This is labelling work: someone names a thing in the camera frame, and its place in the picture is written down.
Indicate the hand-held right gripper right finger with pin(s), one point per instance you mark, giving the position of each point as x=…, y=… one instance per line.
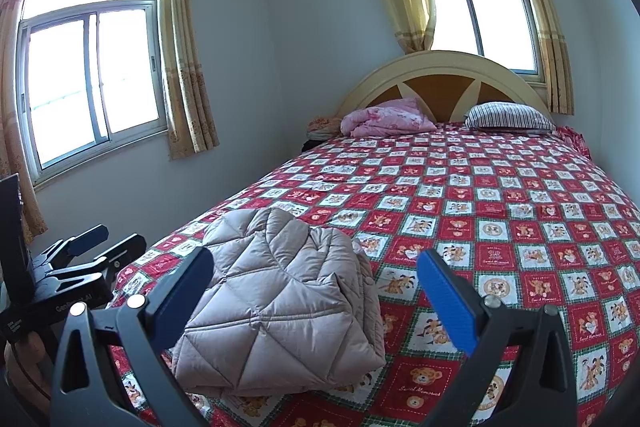
x=445, y=292

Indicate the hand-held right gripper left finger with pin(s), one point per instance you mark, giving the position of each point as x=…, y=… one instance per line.
x=192, y=279

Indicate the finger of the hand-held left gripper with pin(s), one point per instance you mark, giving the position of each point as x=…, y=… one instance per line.
x=125, y=252
x=85, y=239

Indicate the beige quilted puffer jacket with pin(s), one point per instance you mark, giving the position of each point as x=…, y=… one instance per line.
x=280, y=297

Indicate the person's left hand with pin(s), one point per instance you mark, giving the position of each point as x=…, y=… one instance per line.
x=32, y=357

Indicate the red patchwork bear bedsheet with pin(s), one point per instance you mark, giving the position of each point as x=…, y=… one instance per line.
x=475, y=207

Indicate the wide sliding window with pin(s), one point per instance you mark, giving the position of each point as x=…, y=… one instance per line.
x=65, y=92

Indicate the pink folded blanket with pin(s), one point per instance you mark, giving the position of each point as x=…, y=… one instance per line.
x=385, y=119

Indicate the striped pillow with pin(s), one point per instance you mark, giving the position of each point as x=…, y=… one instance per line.
x=505, y=116

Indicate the red ruffled cloth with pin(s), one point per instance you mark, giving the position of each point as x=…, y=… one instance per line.
x=572, y=139

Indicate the orange patterned cloth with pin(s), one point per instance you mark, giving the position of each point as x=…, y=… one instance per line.
x=325, y=124

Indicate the cream wooden headboard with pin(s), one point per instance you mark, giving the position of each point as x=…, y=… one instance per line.
x=440, y=87

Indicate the sliding window behind headboard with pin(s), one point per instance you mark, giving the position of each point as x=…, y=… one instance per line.
x=495, y=17

